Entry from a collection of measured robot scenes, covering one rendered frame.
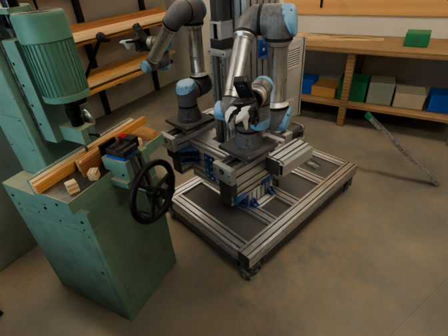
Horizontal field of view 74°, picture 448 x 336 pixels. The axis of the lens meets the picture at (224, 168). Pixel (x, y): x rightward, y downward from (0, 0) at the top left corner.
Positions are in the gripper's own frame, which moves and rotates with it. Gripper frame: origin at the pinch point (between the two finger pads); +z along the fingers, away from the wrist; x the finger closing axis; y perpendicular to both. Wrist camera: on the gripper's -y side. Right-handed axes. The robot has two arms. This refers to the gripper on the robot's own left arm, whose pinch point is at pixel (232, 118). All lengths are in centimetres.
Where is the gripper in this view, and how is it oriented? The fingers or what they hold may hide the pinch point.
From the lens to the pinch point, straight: 87.0
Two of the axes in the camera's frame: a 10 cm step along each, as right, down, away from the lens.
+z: -3.5, 5.5, -7.6
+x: -9.2, -0.4, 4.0
